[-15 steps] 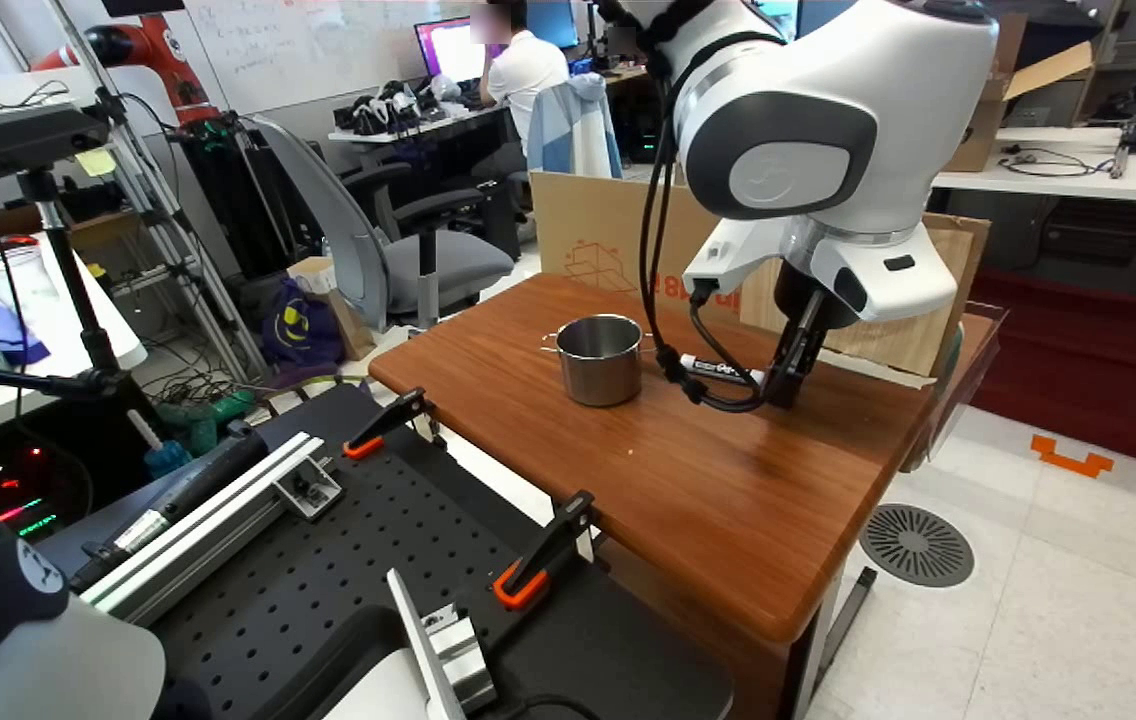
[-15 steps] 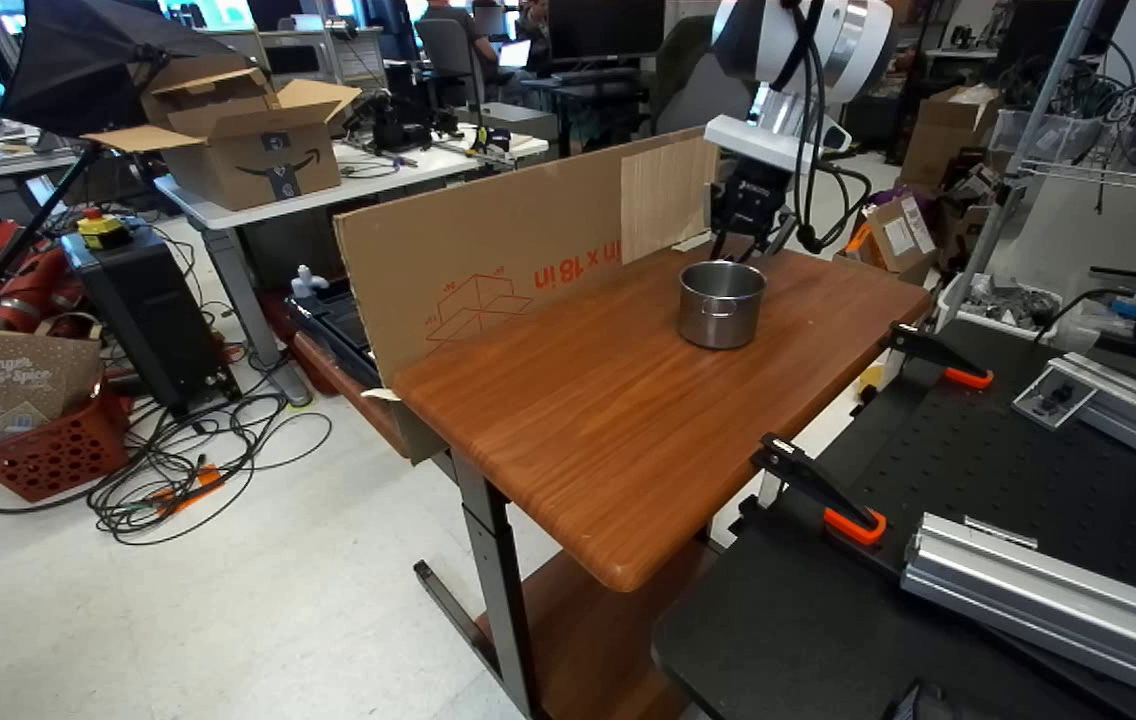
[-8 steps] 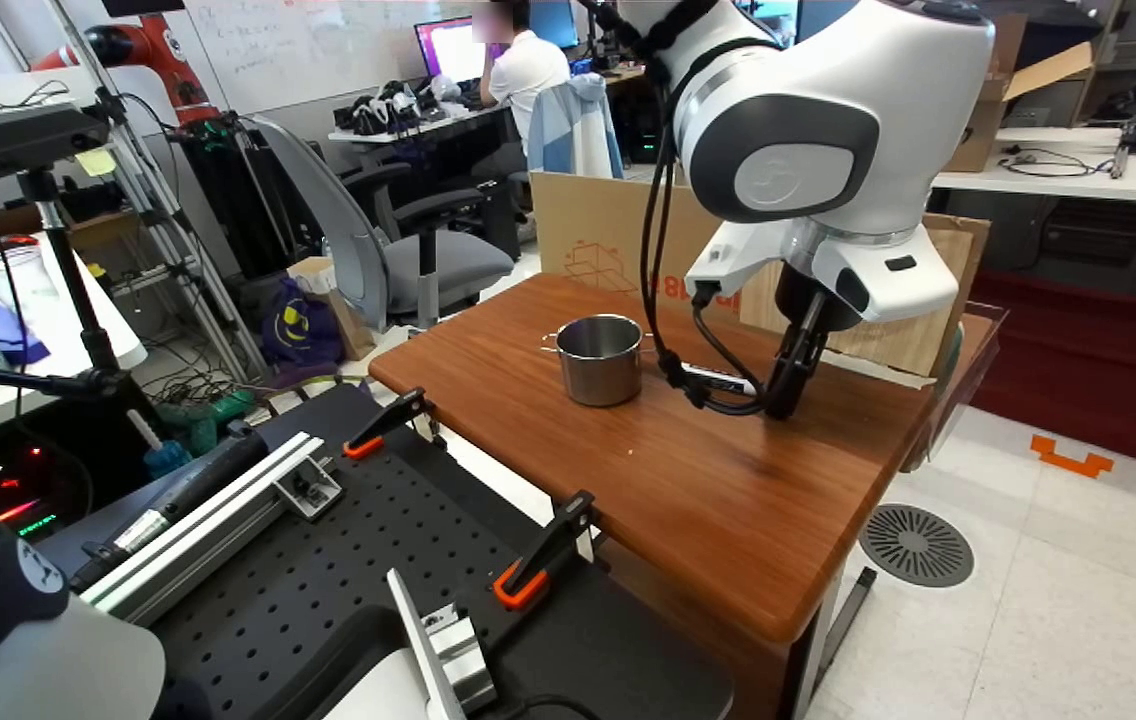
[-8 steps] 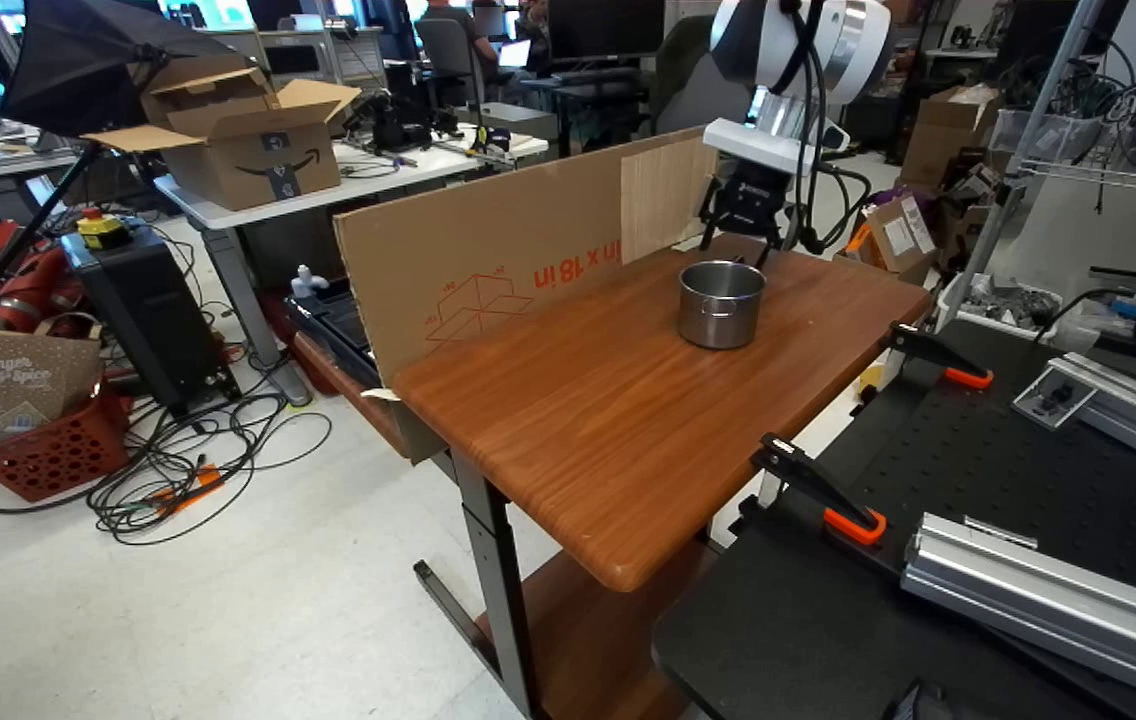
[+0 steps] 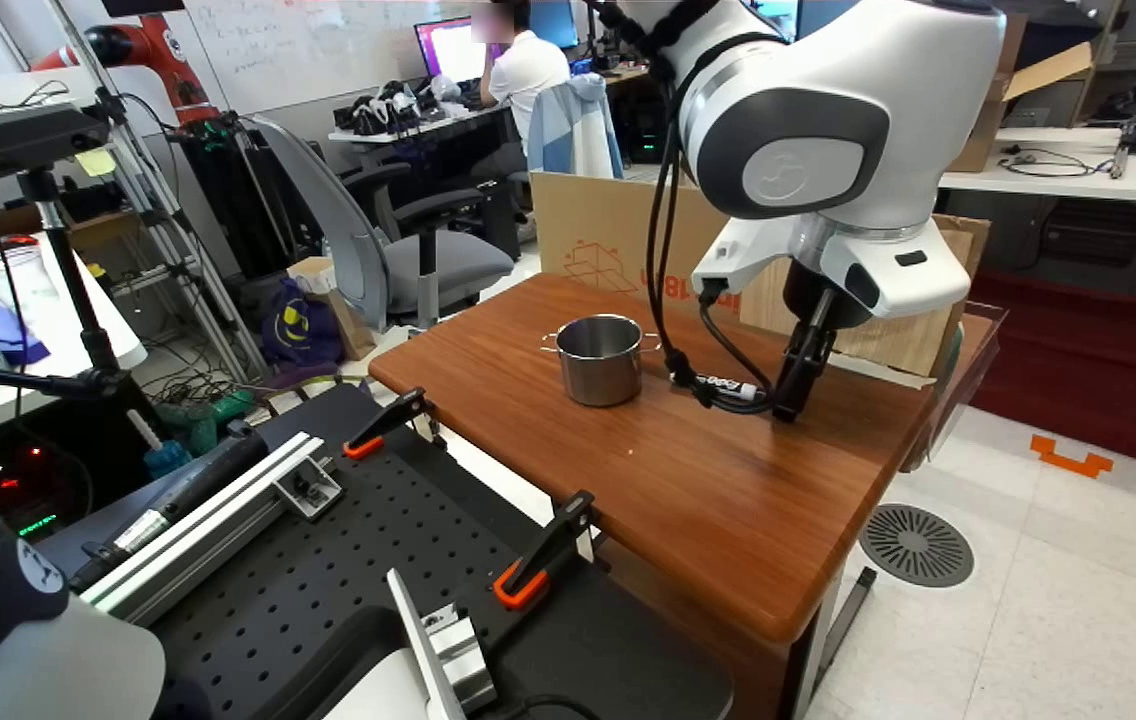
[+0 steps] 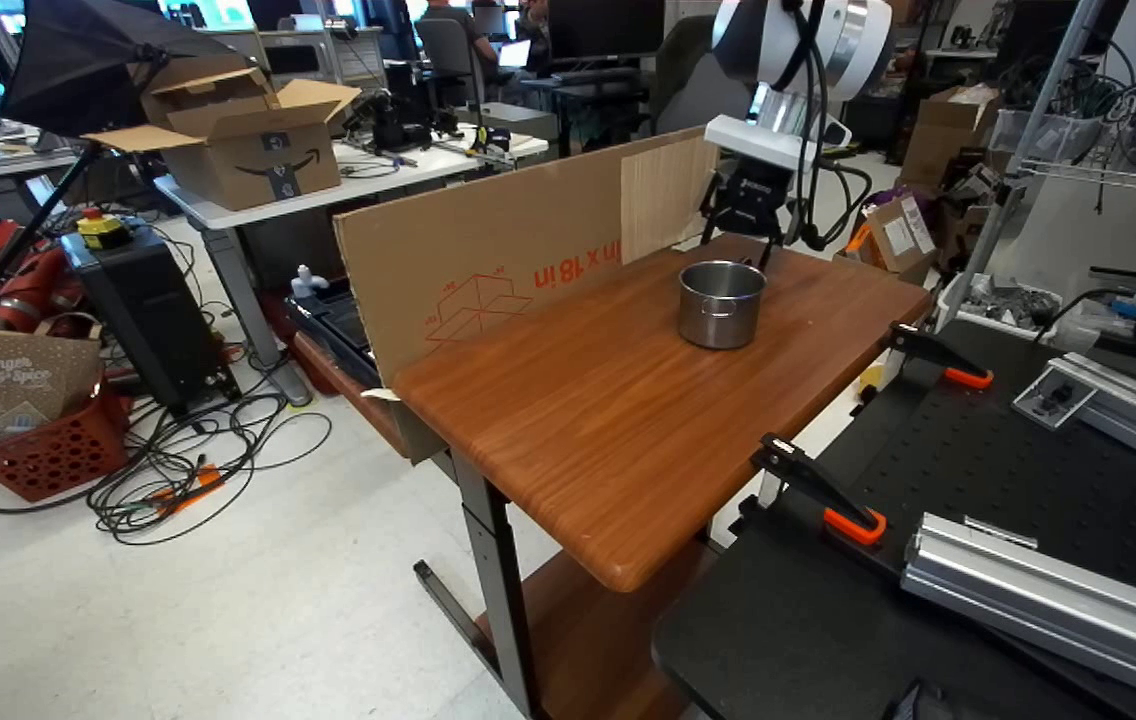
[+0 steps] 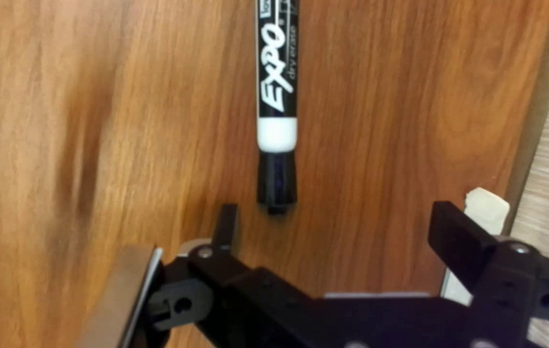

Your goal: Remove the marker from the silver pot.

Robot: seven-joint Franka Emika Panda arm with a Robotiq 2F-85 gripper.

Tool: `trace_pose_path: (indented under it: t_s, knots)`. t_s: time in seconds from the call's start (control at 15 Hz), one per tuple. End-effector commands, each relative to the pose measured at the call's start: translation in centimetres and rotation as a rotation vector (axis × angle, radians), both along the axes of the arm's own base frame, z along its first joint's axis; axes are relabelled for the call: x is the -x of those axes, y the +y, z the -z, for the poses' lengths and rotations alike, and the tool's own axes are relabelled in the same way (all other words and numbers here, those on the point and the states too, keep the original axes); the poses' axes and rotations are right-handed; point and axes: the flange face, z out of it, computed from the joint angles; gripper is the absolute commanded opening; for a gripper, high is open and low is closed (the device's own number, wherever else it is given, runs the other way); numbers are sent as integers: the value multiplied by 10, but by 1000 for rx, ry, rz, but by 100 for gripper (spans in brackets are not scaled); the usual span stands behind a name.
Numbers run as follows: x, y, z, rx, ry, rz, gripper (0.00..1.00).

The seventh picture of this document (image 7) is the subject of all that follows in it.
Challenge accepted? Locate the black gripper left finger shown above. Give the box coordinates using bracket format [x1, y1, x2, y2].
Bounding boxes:
[146, 201, 259, 325]

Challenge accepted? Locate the white paper strip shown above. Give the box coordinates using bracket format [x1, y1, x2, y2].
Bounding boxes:
[438, 186, 512, 309]

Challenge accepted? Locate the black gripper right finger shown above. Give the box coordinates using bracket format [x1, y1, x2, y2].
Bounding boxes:
[425, 199, 549, 325]

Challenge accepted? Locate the black Expo dry-erase marker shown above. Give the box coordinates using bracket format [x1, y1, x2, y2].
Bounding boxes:
[253, 0, 303, 217]

